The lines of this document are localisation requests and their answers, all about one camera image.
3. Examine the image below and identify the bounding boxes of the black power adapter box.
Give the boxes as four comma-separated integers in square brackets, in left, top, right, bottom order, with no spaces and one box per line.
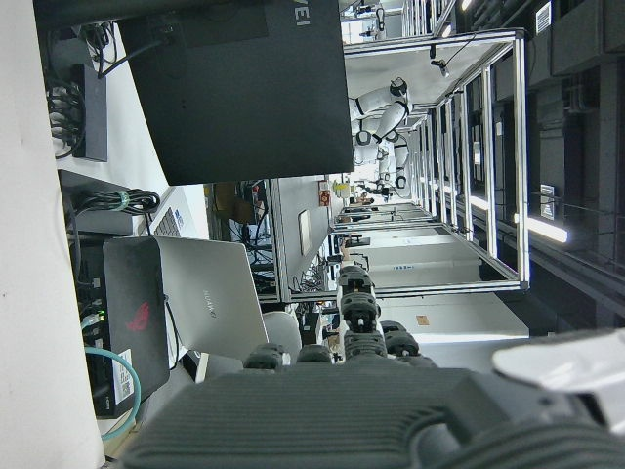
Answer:
[58,169,136,236]

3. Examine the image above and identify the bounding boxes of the aluminium profile frame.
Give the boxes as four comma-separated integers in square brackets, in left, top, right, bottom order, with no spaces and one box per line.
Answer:
[266,28,531,302]

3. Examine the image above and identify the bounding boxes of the black cables on hub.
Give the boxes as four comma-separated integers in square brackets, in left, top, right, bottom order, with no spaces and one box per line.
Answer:
[46,82,87,160]

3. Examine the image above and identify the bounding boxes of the bright strip light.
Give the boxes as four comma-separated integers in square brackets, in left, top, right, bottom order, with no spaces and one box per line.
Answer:
[515,213,570,245]

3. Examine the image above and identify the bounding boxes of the small black frame camera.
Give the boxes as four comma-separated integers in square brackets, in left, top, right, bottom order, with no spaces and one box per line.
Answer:
[429,44,451,78]

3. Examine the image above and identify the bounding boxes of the silver Huawei laptop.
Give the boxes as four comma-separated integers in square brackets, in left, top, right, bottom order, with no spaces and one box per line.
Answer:
[153,235,271,362]

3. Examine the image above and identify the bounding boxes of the white wall panel board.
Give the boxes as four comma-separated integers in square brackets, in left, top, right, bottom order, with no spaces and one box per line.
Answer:
[298,208,313,256]

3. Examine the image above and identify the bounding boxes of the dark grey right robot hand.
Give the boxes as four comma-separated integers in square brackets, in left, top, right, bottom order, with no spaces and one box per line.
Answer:
[119,265,625,469]

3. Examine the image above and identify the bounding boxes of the teal network cable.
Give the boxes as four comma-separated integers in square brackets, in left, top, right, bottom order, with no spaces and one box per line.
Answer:
[82,312,144,441]

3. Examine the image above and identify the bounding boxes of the black cable bundle green tie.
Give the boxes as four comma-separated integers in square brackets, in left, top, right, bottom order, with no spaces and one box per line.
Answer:
[72,189,162,216]

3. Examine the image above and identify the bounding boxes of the black mini PC red logo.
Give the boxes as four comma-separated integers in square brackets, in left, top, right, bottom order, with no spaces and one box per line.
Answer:
[95,236,171,419]

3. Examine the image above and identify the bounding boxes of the black Huawei monitor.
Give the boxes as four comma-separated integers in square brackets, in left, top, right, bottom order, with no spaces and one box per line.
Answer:
[33,0,356,187]

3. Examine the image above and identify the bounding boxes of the white ventilation grille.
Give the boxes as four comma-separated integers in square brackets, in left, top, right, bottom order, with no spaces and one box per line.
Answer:
[535,2,554,35]

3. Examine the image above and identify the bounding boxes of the white humanoid robot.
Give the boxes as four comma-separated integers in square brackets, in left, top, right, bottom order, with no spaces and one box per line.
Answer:
[349,76,414,192]

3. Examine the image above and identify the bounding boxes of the white ceiling sign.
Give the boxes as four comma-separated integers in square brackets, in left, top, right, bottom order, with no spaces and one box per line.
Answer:
[539,184,558,219]

